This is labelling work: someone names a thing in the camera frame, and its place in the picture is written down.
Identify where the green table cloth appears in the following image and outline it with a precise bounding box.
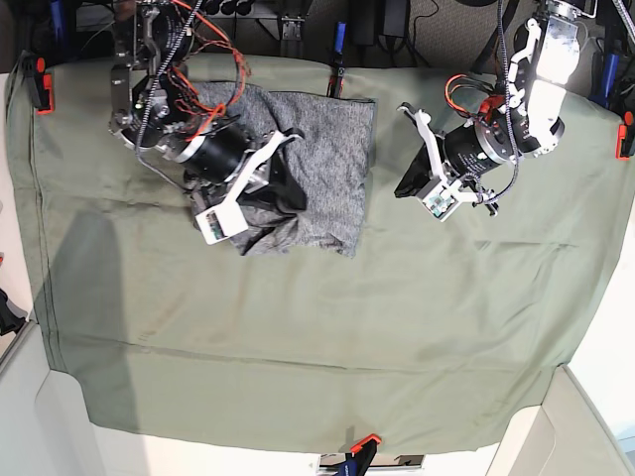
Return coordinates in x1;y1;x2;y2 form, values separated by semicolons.
5;60;634;453

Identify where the blue clamp handle left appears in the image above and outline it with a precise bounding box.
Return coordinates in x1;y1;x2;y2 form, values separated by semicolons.
50;0;68;58

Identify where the orange black clamp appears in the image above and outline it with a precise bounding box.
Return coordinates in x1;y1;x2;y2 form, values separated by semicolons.
615;111;635;161
326;22;346;98
21;53;55;115
335;433;382;476

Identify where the black power adapter right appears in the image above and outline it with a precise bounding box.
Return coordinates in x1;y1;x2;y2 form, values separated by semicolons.
379;0;410;38

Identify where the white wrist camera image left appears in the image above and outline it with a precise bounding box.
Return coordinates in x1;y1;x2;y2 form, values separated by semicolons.
195;201;248;245

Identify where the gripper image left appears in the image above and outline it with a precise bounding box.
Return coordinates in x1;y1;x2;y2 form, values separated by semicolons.
168;126;307;213

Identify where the metal table bracket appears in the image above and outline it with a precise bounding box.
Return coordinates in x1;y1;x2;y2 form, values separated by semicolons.
279;16;305;59

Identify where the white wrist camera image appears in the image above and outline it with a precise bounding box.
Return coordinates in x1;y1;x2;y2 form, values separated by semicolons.
417;178;461;222
195;201;248;245

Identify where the orange black clamp right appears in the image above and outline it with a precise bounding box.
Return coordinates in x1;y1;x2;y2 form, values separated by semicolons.
615;111;635;161

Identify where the orange black clamp left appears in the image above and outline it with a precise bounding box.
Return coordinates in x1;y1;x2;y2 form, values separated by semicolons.
21;53;55;115

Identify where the black power adapter left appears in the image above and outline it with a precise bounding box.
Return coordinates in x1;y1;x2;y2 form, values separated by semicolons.
348;0;377;47

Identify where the grey heathered T-shirt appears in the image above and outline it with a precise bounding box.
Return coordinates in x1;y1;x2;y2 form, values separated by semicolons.
184;80;377;260

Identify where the orange black clamp bottom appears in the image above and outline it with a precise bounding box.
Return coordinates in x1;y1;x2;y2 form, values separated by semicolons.
335;433;382;476

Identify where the blue clamp handle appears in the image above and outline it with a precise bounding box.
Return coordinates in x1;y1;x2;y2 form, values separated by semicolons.
588;52;620;108
50;0;68;58

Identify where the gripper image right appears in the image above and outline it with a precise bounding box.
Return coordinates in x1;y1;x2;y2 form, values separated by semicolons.
394;102;521;206

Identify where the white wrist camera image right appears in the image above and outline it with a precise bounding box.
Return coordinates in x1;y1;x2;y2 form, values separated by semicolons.
417;178;461;222

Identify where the black power adapter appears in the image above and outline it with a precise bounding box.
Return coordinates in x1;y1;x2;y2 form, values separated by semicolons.
379;0;410;38
348;0;377;47

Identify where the orange black clamp top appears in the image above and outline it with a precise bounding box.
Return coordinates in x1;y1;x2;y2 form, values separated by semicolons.
326;22;346;98

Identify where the blue clamp handle right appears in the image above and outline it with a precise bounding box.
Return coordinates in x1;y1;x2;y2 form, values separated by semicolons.
588;52;620;108

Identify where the black object left edge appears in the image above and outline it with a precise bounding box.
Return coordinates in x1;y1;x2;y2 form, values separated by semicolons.
0;290;26;336

